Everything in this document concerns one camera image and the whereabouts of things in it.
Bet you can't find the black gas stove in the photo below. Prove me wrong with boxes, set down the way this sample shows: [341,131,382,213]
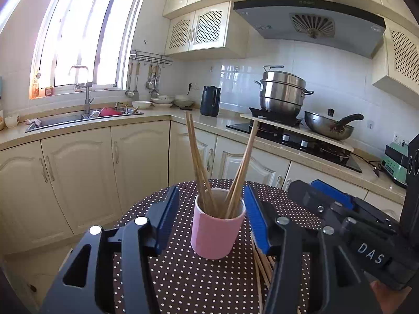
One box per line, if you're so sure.
[227,108,361,173]

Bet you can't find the dark blue electric kettle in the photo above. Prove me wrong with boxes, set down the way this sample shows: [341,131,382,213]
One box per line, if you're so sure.
[200,86,221,117]

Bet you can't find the green small appliance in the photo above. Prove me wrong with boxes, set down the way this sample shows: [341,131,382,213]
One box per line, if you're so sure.
[381,142,408,189]

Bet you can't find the grey range hood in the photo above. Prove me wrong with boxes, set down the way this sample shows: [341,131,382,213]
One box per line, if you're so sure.
[234,0,386,59]

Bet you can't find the person's hand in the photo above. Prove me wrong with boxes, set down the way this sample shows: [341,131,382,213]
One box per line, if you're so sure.
[370,280,412,314]

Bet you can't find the kitchen window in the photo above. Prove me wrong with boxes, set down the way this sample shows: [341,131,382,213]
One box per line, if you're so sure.
[29,0,143,99]

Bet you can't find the cream upper kitchen cabinets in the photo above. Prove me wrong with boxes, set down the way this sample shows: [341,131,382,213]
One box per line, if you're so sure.
[163,0,418,106]

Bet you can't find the white bowl on counter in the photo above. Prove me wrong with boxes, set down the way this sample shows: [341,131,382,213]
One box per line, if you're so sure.
[132,101,152,110]

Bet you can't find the chrome kitchen faucet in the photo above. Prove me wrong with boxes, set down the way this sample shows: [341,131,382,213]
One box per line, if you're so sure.
[70,65,94,118]

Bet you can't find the steel wok black handle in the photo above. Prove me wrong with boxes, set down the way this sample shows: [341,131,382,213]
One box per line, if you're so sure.
[304,111,364,140]

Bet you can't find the stainless steel steamer pot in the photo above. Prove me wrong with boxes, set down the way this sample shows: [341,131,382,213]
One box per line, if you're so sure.
[254,65,315,118]

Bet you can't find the pink cup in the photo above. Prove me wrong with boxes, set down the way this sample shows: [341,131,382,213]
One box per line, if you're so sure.
[191,196,246,260]

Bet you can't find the stacked white plates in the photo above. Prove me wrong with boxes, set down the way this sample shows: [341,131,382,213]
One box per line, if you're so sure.
[151,96,174,108]

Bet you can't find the cream kitchen cabinets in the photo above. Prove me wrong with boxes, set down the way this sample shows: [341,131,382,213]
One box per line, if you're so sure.
[1,120,405,254]
[163,0,418,106]

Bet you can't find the wooden chopstick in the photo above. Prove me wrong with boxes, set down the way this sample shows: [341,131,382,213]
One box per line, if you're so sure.
[189,113,219,216]
[230,121,258,218]
[185,111,213,215]
[251,232,275,288]
[253,253,263,314]
[222,160,244,219]

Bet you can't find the wall utensil rail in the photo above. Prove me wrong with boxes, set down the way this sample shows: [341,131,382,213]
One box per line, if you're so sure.
[130,49,173,67]

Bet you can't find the cream lower kitchen cabinets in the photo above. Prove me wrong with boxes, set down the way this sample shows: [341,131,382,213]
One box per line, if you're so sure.
[1,120,405,254]

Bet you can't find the steel kitchen sink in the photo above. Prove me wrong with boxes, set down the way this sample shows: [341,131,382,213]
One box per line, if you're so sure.
[25,107,144,133]

